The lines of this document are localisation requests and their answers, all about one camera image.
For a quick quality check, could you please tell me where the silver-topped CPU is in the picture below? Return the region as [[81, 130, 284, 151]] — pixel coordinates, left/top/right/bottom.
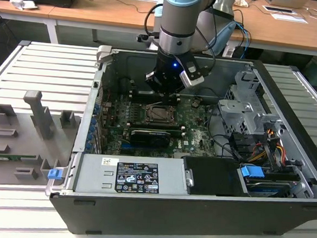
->
[[151, 108, 172, 121]]

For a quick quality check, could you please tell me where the CPU socket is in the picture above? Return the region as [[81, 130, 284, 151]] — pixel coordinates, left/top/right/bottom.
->
[[142, 103, 181, 128]]

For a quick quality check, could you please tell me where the graphics card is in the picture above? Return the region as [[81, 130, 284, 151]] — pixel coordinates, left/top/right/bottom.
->
[[128, 127, 172, 150]]

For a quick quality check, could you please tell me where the green motherboard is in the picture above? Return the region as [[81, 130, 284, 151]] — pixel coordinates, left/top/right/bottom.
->
[[97, 89, 219, 162]]

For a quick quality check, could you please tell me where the silver drive cage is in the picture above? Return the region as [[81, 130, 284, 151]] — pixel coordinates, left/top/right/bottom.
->
[[214, 68, 289, 150]]

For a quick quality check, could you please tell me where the wooden desk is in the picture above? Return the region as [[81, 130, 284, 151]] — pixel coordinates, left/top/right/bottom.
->
[[0, 0, 163, 52], [228, 0, 317, 59]]

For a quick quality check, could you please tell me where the black plastic shroud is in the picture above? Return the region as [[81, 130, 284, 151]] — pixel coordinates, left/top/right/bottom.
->
[[180, 155, 251, 200]]

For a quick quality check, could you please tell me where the grey power supply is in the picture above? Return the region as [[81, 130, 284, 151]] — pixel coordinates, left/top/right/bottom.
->
[[73, 151, 193, 201]]

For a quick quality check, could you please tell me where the blue disk carrier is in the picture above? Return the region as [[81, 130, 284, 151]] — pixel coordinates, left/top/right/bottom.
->
[[237, 163, 301, 202]]

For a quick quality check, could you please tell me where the white paper sheet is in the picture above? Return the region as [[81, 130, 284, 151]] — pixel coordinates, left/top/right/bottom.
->
[[271, 11, 309, 24]]

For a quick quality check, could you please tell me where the silver laptop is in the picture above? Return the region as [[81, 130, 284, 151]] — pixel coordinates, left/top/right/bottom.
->
[[264, 0, 310, 10]]

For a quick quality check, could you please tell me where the black PC case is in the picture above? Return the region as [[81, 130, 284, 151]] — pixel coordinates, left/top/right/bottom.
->
[[46, 41, 317, 238]]

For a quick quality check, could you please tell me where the blue case latch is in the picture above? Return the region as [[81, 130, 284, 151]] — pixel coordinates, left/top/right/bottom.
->
[[47, 167, 64, 181]]

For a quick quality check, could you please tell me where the grey parts rack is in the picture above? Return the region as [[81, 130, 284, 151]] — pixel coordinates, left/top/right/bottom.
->
[[0, 87, 84, 192]]

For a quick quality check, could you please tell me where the crumpled white paper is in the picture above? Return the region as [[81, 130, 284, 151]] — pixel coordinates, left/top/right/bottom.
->
[[9, 0, 39, 11]]

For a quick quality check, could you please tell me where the green RAM stick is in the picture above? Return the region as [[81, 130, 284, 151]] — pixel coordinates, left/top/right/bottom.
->
[[0, 153, 37, 162]]

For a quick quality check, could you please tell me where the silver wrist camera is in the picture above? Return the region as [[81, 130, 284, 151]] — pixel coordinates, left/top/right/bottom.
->
[[178, 60, 207, 89]]

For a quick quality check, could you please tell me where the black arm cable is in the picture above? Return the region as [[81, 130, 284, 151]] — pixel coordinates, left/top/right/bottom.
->
[[142, 2, 165, 39], [190, 23, 220, 78]]

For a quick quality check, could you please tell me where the black looped cable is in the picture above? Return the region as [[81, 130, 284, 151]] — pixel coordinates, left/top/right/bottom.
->
[[203, 104, 232, 159]]

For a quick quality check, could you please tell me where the blue cable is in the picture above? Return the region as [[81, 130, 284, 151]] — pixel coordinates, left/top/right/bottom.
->
[[232, 20, 255, 61]]

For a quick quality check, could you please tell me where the black plastic cable holder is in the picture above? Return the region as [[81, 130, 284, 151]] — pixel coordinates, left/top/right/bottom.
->
[[226, 130, 261, 162]]

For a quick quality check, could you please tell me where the coloured wire bundle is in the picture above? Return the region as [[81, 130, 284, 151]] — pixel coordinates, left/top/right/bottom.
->
[[253, 127, 288, 164]]

